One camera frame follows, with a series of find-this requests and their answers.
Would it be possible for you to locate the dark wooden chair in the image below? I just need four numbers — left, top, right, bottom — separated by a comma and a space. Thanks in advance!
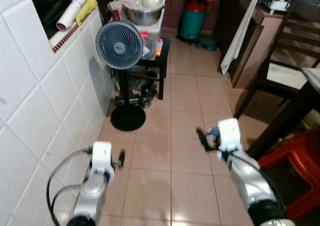
234, 0, 320, 120

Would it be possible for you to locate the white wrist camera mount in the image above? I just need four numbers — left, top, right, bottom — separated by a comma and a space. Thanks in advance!
217, 117, 243, 153
91, 141, 114, 175

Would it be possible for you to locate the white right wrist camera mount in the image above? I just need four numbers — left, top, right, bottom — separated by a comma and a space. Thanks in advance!
217, 117, 243, 153

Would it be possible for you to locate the green gas cylinder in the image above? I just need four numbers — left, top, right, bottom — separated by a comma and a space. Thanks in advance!
178, 0, 209, 42

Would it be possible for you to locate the small teal stool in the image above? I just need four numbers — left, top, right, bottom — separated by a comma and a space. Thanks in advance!
195, 34, 219, 52

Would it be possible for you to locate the red plastic stool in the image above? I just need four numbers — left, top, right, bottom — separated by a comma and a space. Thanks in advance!
257, 128, 320, 220

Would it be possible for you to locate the white paper roll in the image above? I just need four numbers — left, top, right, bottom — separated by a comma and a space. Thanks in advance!
56, 0, 95, 31

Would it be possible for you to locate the yellow cloth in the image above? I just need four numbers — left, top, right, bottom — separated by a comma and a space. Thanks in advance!
74, 0, 99, 28

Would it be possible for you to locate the large steel bowl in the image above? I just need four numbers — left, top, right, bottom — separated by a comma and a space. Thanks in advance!
122, 0, 166, 26

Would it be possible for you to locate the black side table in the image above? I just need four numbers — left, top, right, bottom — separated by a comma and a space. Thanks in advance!
114, 36, 171, 108

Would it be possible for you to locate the grey standing fan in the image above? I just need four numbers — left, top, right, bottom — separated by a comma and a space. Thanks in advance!
95, 20, 147, 132

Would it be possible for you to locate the clear plastic storage box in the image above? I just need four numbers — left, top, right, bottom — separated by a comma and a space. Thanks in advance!
137, 8, 164, 60

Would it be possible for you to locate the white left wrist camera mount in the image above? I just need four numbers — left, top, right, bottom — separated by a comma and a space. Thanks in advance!
91, 141, 114, 175

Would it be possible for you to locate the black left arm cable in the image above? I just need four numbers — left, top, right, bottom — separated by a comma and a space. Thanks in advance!
46, 147, 95, 222

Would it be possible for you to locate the white hanging cloth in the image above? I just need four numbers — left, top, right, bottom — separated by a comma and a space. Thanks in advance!
219, 0, 264, 76

